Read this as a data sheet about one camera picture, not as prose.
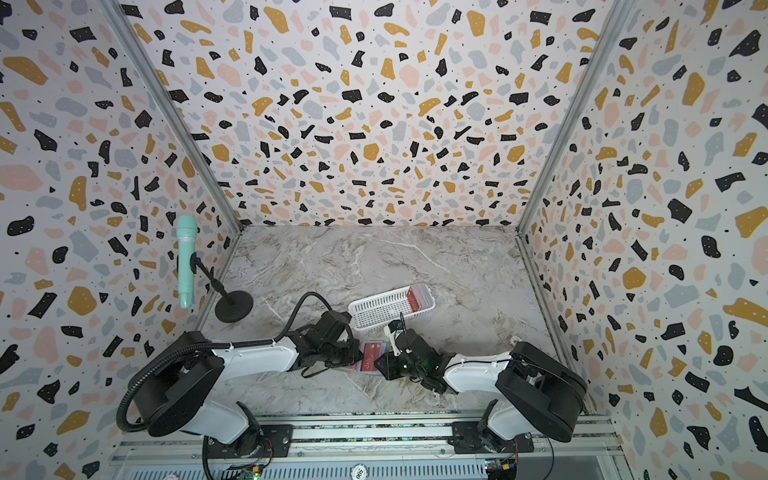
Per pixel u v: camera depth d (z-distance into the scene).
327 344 0.73
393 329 0.79
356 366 0.85
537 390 0.44
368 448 0.73
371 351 0.88
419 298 0.95
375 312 0.97
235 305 0.97
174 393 0.43
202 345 0.48
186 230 0.75
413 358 0.67
